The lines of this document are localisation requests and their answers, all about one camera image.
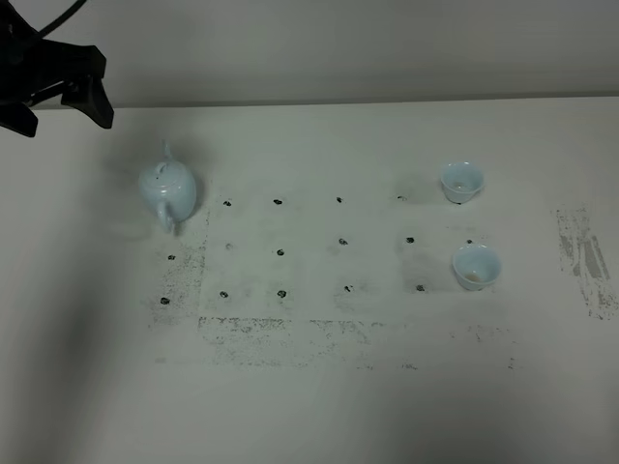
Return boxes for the far light blue teacup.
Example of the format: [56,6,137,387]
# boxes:
[440,161,485,204]

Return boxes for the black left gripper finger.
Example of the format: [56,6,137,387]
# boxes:
[61,76,114,129]
[0,100,38,138]

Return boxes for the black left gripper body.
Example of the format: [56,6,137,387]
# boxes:
[1,1,106,102]

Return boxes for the near light blue teacup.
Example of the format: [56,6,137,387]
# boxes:
[452,244,502,291]

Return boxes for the light blue porcelain teapot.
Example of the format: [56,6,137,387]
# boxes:
[138,140,197,233]

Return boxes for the light blue teacup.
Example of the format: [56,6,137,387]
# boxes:
[452,244,502,291]
[440,161,485,204]

